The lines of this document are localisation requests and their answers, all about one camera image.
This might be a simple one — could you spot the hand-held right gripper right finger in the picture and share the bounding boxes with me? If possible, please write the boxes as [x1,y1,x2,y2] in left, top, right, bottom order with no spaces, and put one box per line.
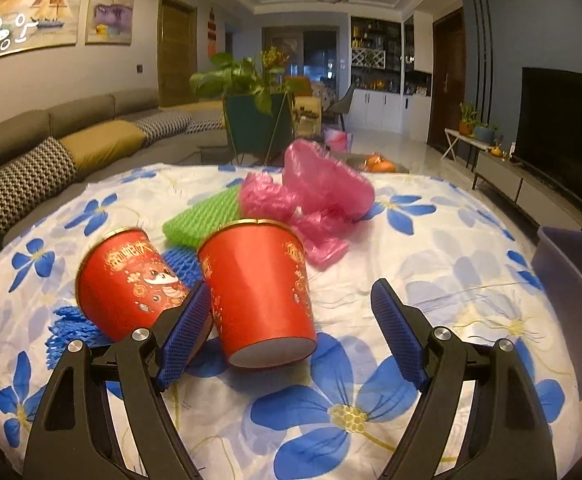
[371,278,557,480]

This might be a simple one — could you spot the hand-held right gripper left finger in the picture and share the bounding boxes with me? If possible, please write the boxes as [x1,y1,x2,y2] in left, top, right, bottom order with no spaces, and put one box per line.
[23,282,213,480]

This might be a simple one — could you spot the red paper cup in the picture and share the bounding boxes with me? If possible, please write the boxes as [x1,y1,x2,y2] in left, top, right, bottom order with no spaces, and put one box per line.
[75,227,197,346]
[197,220,318,368]

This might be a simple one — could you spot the blue foam net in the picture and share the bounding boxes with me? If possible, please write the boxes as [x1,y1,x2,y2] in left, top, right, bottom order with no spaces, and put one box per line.
[46,249,206,357]

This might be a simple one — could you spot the green foam net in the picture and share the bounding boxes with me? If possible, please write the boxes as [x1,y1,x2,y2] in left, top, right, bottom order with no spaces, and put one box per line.
[162,184,244,248]

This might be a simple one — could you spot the pink bubble wrap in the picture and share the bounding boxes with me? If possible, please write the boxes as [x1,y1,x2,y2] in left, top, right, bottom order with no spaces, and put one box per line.
[240,170,349,267]

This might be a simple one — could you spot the purple plastic bin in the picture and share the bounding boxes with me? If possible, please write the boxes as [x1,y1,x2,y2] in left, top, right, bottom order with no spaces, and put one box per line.
[531,226,582,401]

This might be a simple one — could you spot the pink plastic bag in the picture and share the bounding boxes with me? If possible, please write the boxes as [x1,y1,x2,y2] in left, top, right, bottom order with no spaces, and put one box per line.
[282,139,376,223]

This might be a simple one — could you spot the white blue floral tablecloth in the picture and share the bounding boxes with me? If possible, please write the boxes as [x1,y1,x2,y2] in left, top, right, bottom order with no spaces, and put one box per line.
[0,160,582,480]

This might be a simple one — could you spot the grey fruit bowl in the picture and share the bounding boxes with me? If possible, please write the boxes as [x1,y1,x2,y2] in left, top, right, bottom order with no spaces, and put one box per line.
[346,152,409,173]

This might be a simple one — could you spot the grey television cabinet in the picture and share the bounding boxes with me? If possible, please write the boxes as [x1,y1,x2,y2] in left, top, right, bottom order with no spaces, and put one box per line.
[472,150,582,233]

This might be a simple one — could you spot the white folding side table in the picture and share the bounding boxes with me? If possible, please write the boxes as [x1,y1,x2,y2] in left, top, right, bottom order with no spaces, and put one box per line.
[444,127,492,161]

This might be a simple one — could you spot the small patterned cushion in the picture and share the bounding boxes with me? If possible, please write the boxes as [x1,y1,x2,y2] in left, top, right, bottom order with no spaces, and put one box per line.
[186,119,224,135]

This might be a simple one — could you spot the yellow cushion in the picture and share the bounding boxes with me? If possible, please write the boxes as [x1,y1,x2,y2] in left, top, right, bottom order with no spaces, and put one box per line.
[60,119,146,171]

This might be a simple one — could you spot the diamond pattern cushion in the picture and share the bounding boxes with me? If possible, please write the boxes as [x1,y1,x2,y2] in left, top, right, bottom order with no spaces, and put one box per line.
[136,111,193,142]

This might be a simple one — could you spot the large houndstooth cushion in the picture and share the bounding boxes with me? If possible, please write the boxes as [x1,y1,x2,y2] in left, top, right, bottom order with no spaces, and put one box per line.
[0,136,79,233]

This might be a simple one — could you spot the teal planter gold stand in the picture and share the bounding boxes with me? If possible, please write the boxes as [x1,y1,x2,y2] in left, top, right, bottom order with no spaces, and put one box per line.
[222,91,297,166]

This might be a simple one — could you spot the plant in orange pot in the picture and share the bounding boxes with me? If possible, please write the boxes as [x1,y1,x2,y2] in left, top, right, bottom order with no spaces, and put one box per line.
[458,101,477,136]

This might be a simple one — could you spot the white display cabinet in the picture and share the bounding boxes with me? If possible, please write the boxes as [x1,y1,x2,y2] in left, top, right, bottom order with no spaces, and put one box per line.
[348,14,434,133]

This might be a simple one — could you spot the grey dining chair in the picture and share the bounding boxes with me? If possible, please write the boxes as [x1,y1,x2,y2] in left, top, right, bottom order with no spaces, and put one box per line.
[328,82,357,128]

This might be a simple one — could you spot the flat screen television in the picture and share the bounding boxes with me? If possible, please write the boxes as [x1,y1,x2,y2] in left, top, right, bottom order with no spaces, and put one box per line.
[516,66,582,211]

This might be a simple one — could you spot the dark wooden door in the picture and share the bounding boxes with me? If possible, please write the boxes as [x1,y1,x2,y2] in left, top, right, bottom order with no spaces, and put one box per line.
[427,10,467,147]

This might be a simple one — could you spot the green pothos plant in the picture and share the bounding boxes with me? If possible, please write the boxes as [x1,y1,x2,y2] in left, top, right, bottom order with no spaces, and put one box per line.
[189,52,284,116]

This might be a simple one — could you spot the grey sofa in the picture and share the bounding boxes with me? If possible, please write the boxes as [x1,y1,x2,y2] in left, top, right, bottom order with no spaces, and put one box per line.
[0,87,232,261]

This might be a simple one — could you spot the orange chair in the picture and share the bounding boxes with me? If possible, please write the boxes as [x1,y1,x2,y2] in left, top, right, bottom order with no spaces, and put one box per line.
[283,76,314,97]

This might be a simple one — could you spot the light wooden door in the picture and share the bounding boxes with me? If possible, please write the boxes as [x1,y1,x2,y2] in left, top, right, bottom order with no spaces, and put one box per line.
[157,0,198,108]

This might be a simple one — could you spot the yellow flowers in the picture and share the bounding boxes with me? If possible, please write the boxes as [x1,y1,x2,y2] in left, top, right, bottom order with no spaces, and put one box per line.
[260,46,292,68]

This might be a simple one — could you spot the purple abstract painting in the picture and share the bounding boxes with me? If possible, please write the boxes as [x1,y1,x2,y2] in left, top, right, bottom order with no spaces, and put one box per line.
[85,0,136,45]

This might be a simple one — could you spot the red wall decoration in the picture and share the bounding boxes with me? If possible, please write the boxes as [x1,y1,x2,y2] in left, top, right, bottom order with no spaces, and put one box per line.
[206,6,218,56]

